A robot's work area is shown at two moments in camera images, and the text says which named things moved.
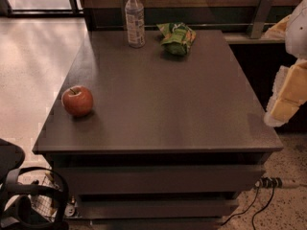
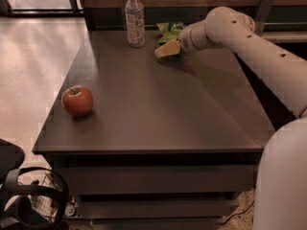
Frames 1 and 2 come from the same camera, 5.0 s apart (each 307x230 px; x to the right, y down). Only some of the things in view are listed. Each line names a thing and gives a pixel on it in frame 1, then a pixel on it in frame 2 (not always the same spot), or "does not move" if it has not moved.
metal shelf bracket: (261, 14) does not move
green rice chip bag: (177, 37) does not move
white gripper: (297, 33) -> (185, 39)
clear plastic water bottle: (135, 19) does not move
